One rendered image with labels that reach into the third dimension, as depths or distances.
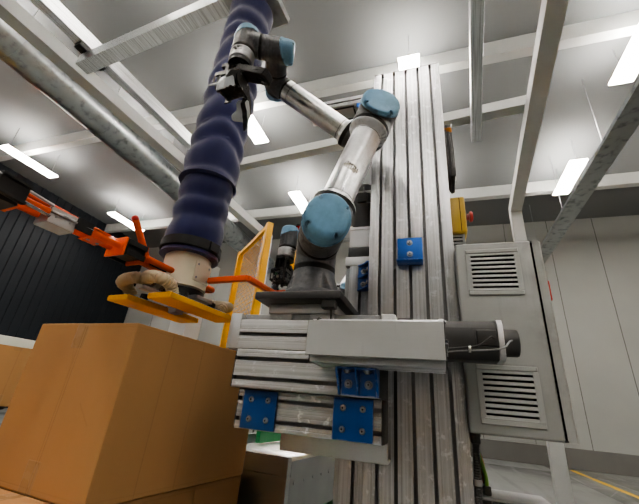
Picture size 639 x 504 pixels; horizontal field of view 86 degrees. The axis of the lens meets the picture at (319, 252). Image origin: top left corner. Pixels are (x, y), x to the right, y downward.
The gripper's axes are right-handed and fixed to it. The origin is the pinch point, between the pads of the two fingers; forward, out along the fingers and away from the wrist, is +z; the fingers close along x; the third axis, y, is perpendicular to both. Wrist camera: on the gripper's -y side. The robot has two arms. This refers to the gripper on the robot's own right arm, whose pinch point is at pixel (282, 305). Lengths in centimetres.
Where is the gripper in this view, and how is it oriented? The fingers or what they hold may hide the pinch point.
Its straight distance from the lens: 144.9
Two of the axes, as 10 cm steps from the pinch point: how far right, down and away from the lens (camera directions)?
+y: -3.9, -4.1, -8.2
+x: 9.2, -0.9, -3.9
